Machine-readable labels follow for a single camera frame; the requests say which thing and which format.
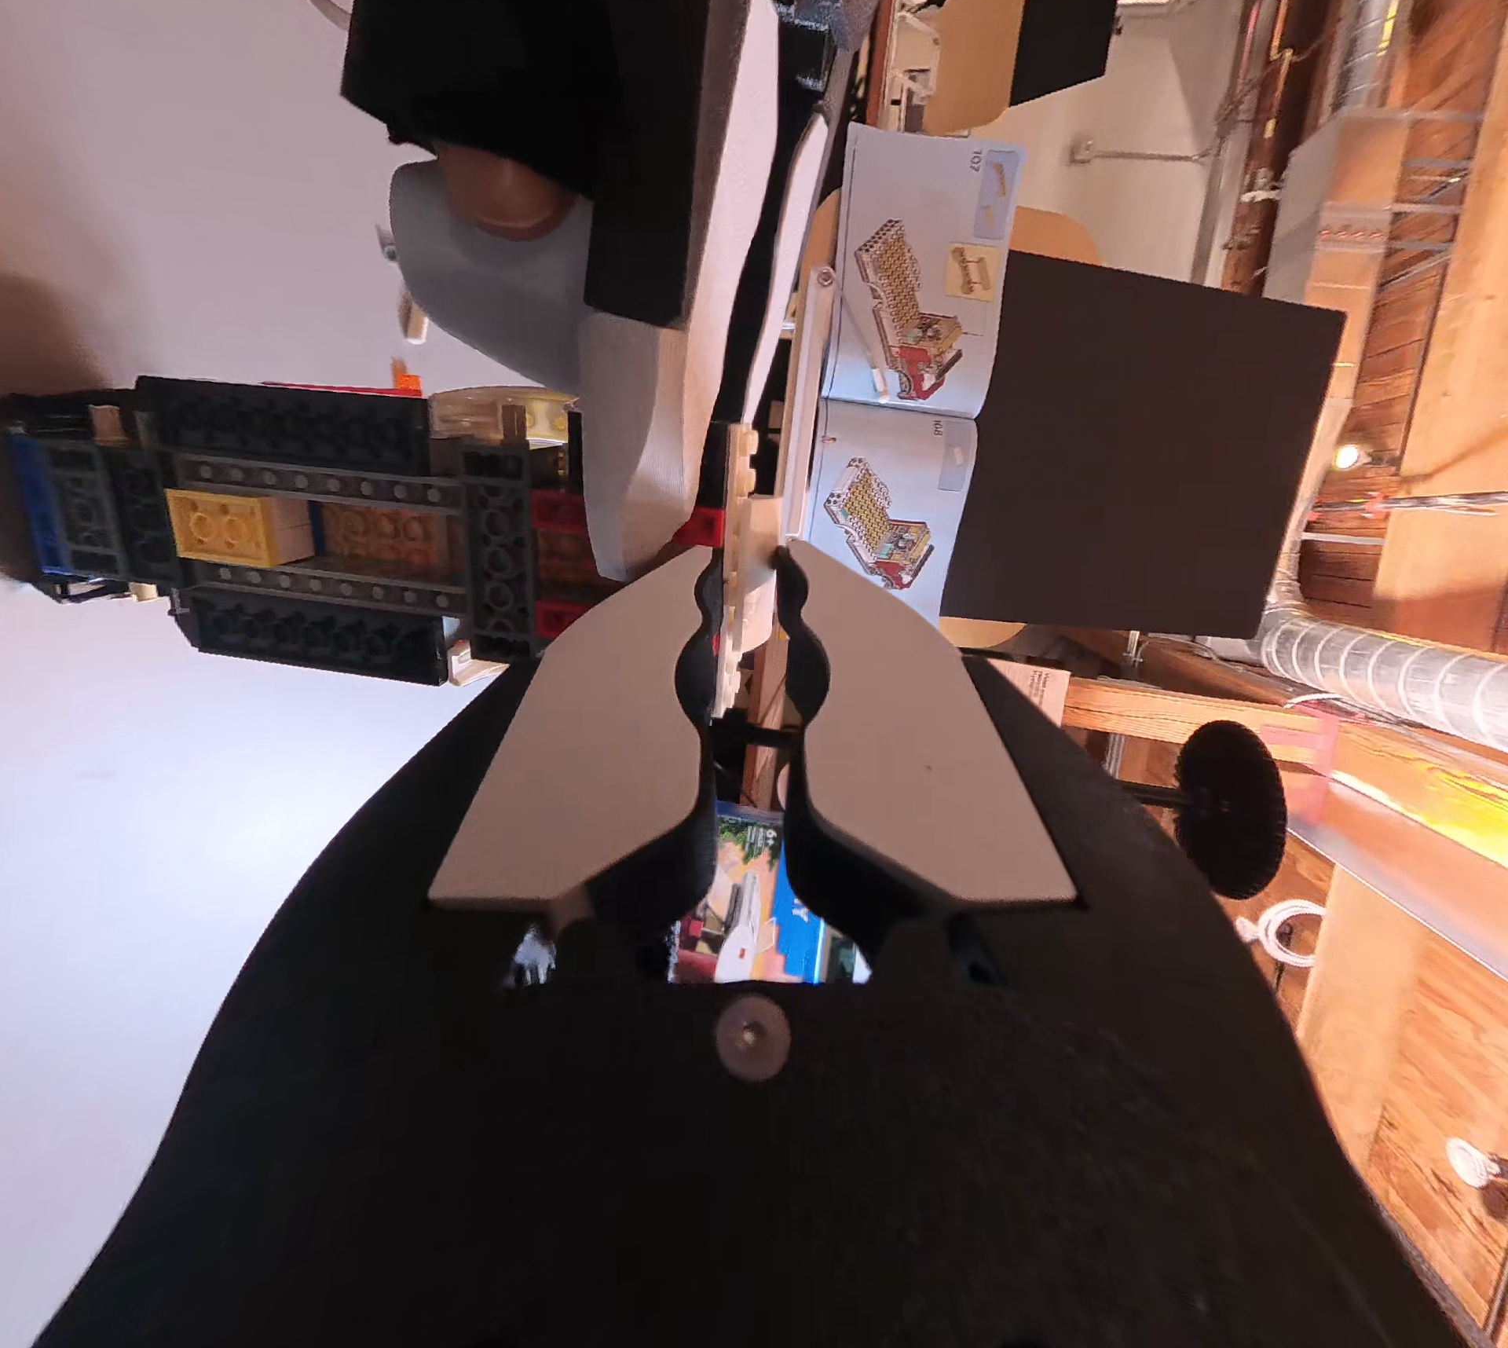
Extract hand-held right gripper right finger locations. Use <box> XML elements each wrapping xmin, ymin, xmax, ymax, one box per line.
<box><xmin>777</xmin><ymin>540</ymin><xmax>1079</xmax><ymax>914</ymax></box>

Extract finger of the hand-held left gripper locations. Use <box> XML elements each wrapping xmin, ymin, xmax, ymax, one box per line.
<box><xmin>751</xmin><ymin>109</ymin><xmax>834</xmax><ymax>397</ymax></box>
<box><xmin>576</xmin><ymin>4</ymin><xmax>787</xmax><ymax>584</ymax></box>

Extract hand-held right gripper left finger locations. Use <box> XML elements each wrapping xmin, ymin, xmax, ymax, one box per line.
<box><xmin>428</xmin><ymin>543</ymin><xmax>722</xmax><ymax>914</ymax></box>

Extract white cable with plug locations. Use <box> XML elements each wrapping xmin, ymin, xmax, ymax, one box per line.
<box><xmin>818</xmin><ymin>273</ymin><xmax>895</xmax><ymax>397</ymax></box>

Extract building instruction booklet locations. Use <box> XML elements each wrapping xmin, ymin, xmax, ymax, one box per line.
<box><xmin>810</xmin><ymin>122</ymin><xmax>1029</xmax><ymax>625</ymax></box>

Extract red tan brick toy truck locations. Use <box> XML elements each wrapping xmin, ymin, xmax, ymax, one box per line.
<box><xmin>0</xmin><ymin>372</ymin><xmax>815</xmax><ymax>695</ymax></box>

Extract grey desk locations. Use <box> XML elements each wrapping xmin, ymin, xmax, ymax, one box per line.
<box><xmin>0</xmin><ymin>0</ymin><xmax>543</xmax><ymax>1348</ymax></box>

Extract person's left hand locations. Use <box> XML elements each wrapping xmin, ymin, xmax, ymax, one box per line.
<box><xmin>209</xmin><ymin>0</ymin><xmax>590</xmax><ymax>235</ymax></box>

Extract white metal rack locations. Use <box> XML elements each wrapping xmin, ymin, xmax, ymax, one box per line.
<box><xmin>777</xmin><ymin>265</ymin><xmax>840</xmax><ymax>548</ymax></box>

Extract blue toy set box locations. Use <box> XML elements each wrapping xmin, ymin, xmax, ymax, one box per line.
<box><xmin>669</xmin><ymin>799</ymin><xmax>873</xmax><ymax>984</ymax></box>

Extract pale wooden board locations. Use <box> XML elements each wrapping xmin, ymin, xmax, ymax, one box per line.
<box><xmin>922</xmin><ymin>0</ymin><xmax>1029</xmax><ymax>136</ymax></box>

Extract wooden beam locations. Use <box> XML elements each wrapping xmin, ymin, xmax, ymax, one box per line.
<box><xmin>1060</xmin><ymin>673</ymin><xmax>1327</xmax><ymax>772</ymax></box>

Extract black disc on rod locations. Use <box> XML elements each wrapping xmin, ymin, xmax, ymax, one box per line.
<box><xmin>1117</xmin><ymin>719</ymin><xmax>1289</xmax><ymax>901</ymax></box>

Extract silver ventilation duct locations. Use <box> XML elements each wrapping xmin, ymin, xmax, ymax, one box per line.
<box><xmin>1259</xmin><ymin>604</ymin><xmax>1508</xmax><ymax>754</ymax></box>

